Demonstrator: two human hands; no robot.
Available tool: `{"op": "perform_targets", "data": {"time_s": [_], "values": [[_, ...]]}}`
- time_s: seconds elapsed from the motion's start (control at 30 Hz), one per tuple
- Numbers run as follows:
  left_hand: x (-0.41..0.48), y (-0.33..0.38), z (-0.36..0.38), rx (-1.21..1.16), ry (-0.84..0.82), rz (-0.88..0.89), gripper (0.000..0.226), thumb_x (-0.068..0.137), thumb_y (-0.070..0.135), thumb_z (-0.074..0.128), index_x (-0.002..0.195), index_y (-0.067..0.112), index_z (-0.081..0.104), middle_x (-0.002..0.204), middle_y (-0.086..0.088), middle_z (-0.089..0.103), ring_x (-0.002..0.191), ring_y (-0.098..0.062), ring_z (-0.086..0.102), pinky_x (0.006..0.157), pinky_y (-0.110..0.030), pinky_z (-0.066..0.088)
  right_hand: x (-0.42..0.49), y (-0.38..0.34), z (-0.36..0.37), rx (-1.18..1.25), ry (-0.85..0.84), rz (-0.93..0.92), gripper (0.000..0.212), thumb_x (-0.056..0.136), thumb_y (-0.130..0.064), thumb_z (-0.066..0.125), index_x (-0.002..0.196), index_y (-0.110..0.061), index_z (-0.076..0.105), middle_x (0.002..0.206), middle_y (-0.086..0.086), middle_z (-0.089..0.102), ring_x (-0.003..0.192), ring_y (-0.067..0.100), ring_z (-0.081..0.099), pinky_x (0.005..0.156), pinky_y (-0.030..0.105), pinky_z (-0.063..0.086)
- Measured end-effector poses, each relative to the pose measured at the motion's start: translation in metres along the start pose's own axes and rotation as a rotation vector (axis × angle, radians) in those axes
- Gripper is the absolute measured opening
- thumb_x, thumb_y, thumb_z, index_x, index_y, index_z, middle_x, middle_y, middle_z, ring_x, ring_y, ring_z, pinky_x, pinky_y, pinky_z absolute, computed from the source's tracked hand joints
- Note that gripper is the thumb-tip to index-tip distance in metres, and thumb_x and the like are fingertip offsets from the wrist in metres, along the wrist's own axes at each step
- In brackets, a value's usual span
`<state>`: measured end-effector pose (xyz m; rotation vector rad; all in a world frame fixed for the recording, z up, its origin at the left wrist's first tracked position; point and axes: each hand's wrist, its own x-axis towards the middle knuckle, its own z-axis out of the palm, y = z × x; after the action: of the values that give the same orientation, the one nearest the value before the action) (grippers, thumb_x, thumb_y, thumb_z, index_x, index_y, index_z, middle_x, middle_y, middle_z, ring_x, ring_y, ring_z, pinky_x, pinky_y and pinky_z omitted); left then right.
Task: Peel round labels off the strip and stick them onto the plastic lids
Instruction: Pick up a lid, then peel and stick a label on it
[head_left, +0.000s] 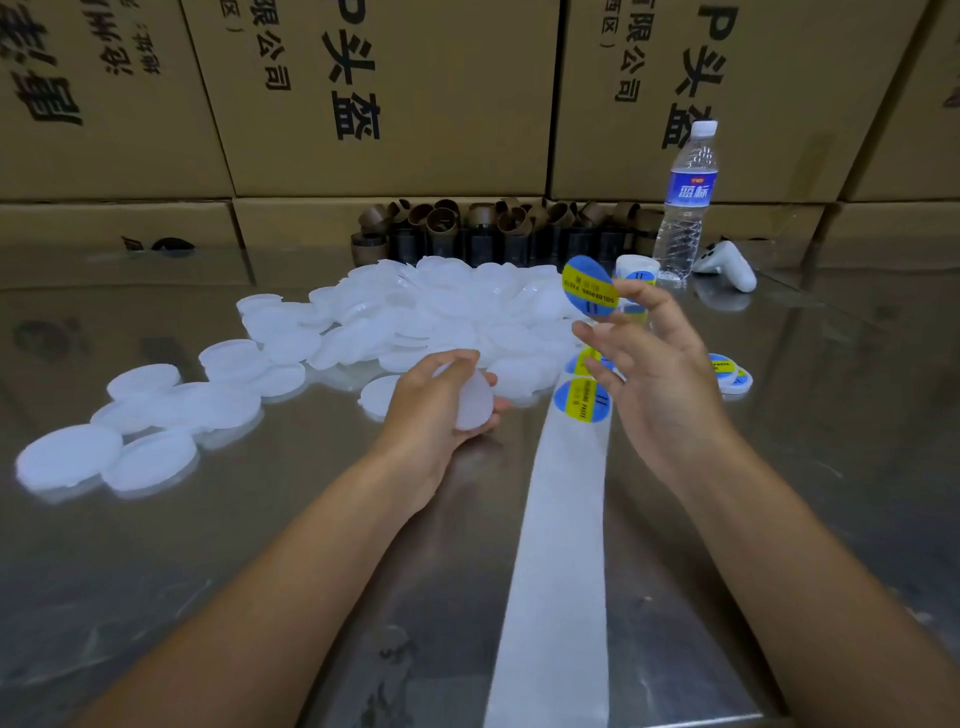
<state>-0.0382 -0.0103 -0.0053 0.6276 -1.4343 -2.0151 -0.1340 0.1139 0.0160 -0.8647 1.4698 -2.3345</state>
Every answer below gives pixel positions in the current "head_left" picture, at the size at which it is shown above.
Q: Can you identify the row of dark cardboard tubes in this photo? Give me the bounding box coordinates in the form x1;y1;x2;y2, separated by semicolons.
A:
352;196;669;269

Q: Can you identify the person's left hand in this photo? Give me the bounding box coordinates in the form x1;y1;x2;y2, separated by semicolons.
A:
367;349;509;512

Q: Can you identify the person's left forearm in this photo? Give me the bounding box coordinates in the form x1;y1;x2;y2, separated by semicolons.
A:
67;457;414;728

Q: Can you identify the stack of brown cardboard boxes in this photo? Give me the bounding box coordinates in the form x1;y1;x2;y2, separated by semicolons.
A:
0;0;960;249

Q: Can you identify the white handheld controller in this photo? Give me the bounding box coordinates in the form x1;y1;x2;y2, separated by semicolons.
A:
693;240;759;294

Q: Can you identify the sticker roll with backing strip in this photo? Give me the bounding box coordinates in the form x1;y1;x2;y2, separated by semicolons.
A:
483;255;662;728

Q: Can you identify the person's right forearm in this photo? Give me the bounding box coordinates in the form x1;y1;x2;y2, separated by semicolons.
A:
682;447;960;728

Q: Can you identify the person's right hand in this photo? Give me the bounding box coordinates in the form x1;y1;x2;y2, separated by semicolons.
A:
570;280;737;489

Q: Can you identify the pile of white plastic lids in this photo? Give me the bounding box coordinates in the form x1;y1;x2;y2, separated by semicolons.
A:
15;256;617;501

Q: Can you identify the clear plastic water bottle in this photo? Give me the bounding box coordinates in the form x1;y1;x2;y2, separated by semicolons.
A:
652;120;722;282

